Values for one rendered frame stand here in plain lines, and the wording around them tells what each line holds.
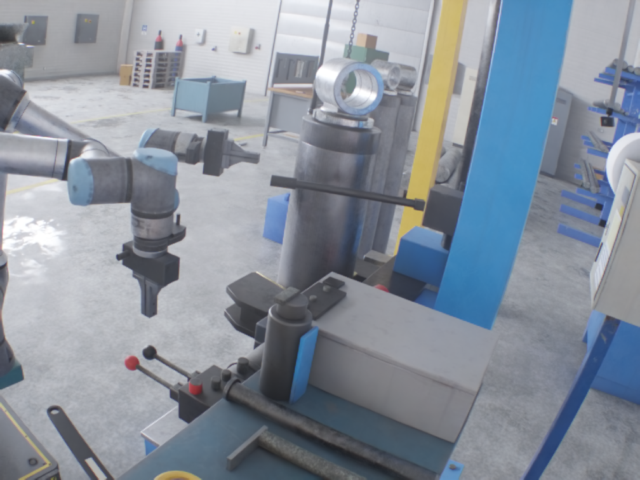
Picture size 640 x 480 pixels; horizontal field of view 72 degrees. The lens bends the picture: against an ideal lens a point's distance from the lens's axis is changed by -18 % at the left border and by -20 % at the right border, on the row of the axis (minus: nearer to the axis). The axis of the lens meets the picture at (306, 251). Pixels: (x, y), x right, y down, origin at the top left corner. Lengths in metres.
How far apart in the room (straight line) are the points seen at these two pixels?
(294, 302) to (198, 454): 0.30
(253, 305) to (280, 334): 0.50
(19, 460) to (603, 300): 1.89
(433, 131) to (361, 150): 2.61
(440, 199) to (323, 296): 0.38
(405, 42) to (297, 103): 5.56
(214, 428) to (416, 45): 11.83
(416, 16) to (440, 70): 8.62
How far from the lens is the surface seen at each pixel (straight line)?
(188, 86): 9.50
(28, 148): 1.09
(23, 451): 1.91
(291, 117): 7.50
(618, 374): 3.54
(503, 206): 1.21
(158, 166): 0.98
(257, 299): 1.41
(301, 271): 1.44
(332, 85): 1.33
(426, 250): 1.48
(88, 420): 2.46
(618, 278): 1.44
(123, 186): 0.97
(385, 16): 12.74
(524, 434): 2.92
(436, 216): 1.25
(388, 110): 2.70
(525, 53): 1.19
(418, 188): 4.02
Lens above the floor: 1.68
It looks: 23 degrees down
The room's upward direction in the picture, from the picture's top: 10 degrees clockwise
